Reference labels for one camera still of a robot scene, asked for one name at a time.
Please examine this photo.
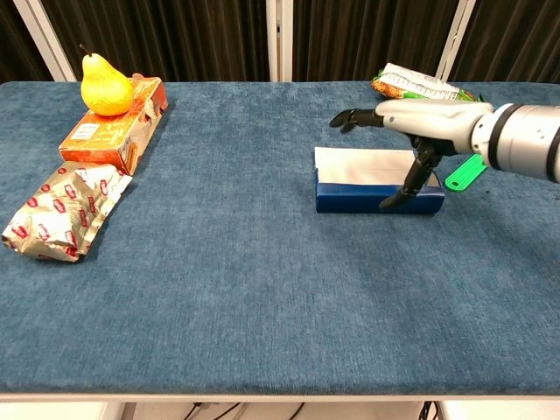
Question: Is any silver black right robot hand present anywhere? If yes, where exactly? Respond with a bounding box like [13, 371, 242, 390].
[328, 98, 494, 210]

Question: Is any blue glasses case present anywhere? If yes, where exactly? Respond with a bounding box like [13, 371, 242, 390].
[313, 146, 446, 215]

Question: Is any blue carpeted table top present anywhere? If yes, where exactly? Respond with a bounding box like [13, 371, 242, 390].
[0, 80, 560, 397]

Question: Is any orange cardboard box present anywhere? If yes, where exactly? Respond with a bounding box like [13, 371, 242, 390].
[59, 73, 170, 176]

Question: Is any green snack packet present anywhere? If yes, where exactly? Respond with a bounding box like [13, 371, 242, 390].
[370, 62, 487, 105]

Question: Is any blue hand clapper toy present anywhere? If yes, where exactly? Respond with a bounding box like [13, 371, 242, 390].
[444, 153, 488, 193]

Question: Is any dark pleated curtain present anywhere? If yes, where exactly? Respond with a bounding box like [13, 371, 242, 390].
[0, 0, 560, 84]

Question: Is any yellow pear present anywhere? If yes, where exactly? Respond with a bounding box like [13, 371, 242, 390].
[79, 43, 136, 117]

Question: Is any gold foil snack bag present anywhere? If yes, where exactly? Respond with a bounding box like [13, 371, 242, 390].
[1, 160, 134, 263]

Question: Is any white slanted frame post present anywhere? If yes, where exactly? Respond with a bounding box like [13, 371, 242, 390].
[436, 0, 477, 83]
[12, 0, 78, 83]

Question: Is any white upright frame post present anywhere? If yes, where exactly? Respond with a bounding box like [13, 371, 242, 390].
[266, 0, 294, 83]

